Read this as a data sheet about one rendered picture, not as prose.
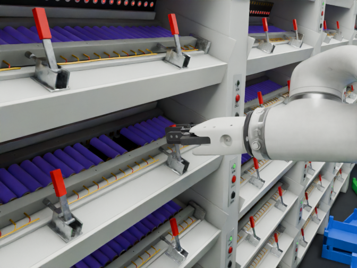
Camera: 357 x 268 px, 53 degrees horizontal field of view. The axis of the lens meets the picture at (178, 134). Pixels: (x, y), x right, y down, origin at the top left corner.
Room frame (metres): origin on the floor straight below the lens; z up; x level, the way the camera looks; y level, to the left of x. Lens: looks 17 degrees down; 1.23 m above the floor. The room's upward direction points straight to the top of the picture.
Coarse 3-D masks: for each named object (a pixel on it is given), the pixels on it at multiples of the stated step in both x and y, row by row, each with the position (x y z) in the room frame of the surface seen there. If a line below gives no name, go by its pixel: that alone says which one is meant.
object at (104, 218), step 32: (64, 128) 0.61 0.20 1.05; (160, 160) 0.67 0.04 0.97; (192, 160) 0.70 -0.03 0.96; (96, 192) 0.52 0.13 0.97; (128, 192) 0.54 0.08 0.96; (160, 192) 0.57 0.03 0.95; (32, 224) 0.43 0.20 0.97; (96, 224) 0.46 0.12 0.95; (128, 224) 0.52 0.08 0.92; (0, 256) 0.37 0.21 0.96; (32, 256) 0.38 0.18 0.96; (64, 256) 0.40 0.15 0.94
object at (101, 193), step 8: (184, 152) 0.72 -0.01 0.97; (152, 168) 0.63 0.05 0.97; (136, 176) 0.59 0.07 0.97; (120, 184) 0.55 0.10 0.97; (104, 192) 0.52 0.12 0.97; (88, 200) 0.49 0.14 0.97; (72, 208) 0.47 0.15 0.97; (40, 224) 0.42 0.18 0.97; (24, 232) 0.40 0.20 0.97; (8, 240) 0.39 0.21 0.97
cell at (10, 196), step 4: (0, 184) 0.46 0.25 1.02; (0, 188) 0.45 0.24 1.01; (4, 188) 0.45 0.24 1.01; (0, 192) 0.45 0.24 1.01; (4, 192) 0.45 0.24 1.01; (8, 192) 0.45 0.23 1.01; (12, 192) 0.45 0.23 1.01; (0, 196) 0.44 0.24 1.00; (4, 196) 0.44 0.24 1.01; (8, 196) 0.44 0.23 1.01; (12, 196) 0.44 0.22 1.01; (16, 196) 0.45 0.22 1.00; (4, 200) 0.44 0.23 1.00; (8, 200) 0.44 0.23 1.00
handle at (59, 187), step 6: (54, 174) 0.43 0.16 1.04; (60, 174) 0.44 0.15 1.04; (54, 180) 0.43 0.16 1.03; (60, 180) 0.43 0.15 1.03; (54, 186) 0.43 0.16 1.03; (60, 186) 0.43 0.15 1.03; (60, 192) 0.43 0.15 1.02; (66, 192) 0.44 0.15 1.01; (60, 198) 0.43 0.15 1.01; (66, 198) 0.44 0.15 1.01; (60, 204) 0.43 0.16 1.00; (66, 204) 0.43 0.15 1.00; (66, 210) 0.43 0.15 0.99; (66, 216) 0.43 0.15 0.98
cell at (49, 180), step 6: (24, 162) 0.52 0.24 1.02; (30, 162) 0.52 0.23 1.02; (24, 168) 0.51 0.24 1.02; (30, 168) 0.51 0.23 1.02; (36, 168) 0.51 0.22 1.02; (30, 174) 0.51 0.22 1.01; (36, 174) 0.50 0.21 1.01; (42, 174) 0.50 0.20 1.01; (42, 180) 0.49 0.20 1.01; (48, 180) 0.49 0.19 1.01
